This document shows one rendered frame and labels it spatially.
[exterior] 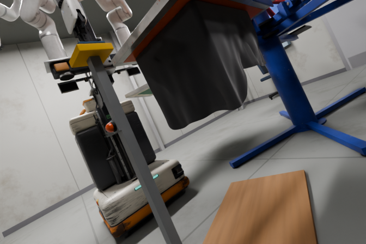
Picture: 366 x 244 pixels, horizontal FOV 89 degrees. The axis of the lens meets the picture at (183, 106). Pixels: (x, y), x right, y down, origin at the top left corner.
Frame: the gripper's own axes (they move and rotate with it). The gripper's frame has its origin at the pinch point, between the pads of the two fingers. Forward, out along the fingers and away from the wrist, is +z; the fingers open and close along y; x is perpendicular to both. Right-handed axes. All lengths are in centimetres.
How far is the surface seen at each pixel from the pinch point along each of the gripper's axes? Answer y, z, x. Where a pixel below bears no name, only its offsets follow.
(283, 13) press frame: 37, 3, 138
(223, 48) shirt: 34, 25, 33
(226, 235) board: 4, 98, 22
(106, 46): 6.4, 6.5, 3.9
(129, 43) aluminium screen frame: 3.0, 3.8, 17.4
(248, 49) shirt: 33, 27, 56
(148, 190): 2, 62, -2
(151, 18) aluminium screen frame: 20.9, 4.5, 17.4
